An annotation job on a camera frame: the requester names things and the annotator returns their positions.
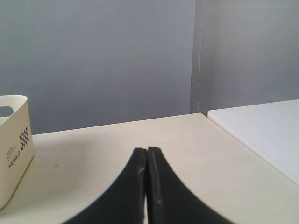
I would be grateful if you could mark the white side table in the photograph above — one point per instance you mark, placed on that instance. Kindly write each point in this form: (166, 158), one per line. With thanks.
(269, 130)

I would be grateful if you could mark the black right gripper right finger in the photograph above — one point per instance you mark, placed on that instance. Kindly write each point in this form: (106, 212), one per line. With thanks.
(169, 201)

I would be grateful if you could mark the cream right storage bin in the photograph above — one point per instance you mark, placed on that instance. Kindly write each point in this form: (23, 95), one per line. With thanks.
(16, 145)

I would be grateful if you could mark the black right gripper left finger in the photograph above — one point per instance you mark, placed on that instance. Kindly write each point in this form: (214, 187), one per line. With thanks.
(123, 201)

